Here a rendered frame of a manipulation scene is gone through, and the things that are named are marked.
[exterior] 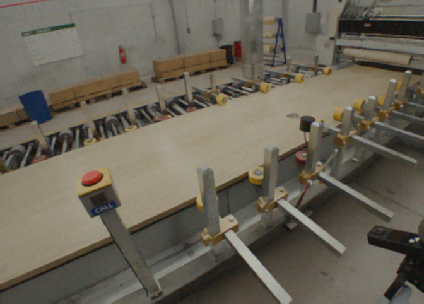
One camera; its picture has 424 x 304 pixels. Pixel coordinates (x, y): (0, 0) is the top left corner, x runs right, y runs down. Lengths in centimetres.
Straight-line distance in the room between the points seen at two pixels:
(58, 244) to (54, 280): 19
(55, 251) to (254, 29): 451
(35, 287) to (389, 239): 110
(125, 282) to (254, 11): 453
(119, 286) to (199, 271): 35
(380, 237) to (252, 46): 440
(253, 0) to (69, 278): 465
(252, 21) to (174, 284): 445
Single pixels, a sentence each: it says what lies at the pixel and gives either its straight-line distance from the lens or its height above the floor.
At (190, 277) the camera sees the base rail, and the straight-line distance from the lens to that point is 87.
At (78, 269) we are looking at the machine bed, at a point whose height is 75.
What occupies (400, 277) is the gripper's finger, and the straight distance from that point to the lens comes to 56.
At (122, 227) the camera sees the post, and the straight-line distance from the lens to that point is 57.
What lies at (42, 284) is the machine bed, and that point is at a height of 75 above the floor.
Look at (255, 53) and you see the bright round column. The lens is 472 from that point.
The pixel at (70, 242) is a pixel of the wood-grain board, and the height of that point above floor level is 90.
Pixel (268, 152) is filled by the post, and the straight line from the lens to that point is 71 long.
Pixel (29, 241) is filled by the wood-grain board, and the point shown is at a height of 90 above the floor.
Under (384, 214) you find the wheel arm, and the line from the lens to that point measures 95.
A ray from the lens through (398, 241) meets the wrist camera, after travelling 54.
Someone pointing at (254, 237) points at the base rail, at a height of 70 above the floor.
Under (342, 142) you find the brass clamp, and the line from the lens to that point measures 111.
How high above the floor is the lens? 147
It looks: 31 degrees down
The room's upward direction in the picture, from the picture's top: 6 degrees counter-clockwise
